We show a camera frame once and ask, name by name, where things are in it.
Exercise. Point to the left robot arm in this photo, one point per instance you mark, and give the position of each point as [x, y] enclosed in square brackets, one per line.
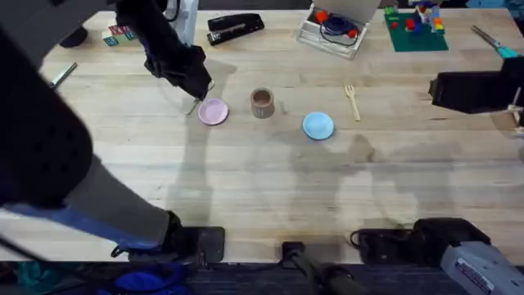
[37, 135]

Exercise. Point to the grey slim tool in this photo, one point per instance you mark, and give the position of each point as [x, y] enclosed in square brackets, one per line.
[63, 75]

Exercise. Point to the green board with blocks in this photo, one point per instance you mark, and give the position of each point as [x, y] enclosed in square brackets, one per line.
[415, 30]

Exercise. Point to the coloured toy cubes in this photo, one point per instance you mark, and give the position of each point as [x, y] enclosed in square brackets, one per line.
[118, 35]

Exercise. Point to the clear box with items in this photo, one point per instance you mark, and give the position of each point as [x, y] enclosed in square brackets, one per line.
[333, 33]

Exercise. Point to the pale upright wrist plate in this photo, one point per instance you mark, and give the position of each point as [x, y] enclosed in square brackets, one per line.
[185, 22]

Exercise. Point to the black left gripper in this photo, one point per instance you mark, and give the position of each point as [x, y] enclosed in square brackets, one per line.
[172, 57]

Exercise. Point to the black stapler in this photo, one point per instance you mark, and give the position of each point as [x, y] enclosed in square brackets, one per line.
[235, 28]

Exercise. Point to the black round object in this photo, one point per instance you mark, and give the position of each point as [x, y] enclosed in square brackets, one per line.
[73, 37]

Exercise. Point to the pink plate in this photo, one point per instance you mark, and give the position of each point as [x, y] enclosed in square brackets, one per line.
[213, 111]

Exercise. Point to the blue plate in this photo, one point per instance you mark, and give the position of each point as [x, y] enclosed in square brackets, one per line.
[318, 125]

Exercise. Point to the brown cup container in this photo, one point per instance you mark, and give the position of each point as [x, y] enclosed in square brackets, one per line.
[262, 103]

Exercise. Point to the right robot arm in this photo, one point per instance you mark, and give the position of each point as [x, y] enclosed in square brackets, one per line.
[471, 258]

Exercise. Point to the black rail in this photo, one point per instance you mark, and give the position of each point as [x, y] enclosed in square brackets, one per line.
[254, 280]

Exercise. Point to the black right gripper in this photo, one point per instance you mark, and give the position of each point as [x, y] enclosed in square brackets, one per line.
[471, 92]

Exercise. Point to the wooden fork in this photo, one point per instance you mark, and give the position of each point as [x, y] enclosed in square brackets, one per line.
[352, 102]

